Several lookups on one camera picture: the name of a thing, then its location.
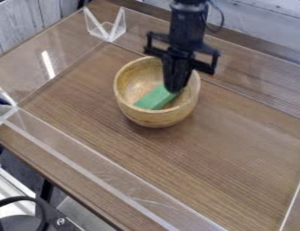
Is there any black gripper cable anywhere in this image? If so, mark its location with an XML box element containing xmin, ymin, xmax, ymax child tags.
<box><xmin>205</xmin><ymin>0</ymin><xmax>225</xmax><ymax>33</ymax></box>

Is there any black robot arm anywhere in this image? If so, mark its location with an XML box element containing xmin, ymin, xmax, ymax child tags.
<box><xmin>144</xmin><ymin>0</ymin><xmax>225</xmax><ymax>93</ymax></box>

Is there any black metal table leg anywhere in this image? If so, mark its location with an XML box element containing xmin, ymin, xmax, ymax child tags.
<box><xmin>41</xmin><ymin>180</ymin><xmax>54</xmax><ymax>202</ymax></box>

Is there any blue object at edge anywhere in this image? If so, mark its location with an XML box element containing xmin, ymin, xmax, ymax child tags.
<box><xmin>0</xmin><ymin>98</ymin><xmax>10</xmax><ymax>105</ymax></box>

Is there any black cable loop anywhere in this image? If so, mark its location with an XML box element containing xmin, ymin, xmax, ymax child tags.
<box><xmin>0</xmin><ymin>196</ymin><xmax>48</xmax><ymax>231</ymax></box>

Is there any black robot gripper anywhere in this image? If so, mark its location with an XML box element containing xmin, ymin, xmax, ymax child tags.
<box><xmin>144</xmin><ymin>2</ymin><xmax>220</xmax><ymax>93</ymax></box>

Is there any green rectangular block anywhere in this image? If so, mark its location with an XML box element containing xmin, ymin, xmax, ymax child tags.
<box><xmin>135</xmin><ymin>84</ymin><xmax>179</xmax><ymax>110</ymax></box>

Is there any grey metal bracket with screw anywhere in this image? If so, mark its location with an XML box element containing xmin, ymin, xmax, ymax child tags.
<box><xmin>36</xmin><ymin>198</ymin><xmax>84</xmax><ymax>231</ymax></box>

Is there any clear acrylic corner bracket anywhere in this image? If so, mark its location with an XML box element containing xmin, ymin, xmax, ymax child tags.
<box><xmin>82</xmin><ymin>7</ymin><xmax>127</xmax><ymax>42</ymax></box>

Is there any brown wooden bowl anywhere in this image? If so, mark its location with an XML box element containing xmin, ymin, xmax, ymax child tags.
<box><xmin>113</xmin><ymin>56</ymin><xmax>201</xmax><ymax>128</ymax></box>

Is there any clear acrylic tray wall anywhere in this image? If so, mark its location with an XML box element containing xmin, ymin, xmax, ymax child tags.
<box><xmin>0</xmin><ymin>2</ymin><xmax>300</xmax><ymax>231</ymax></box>

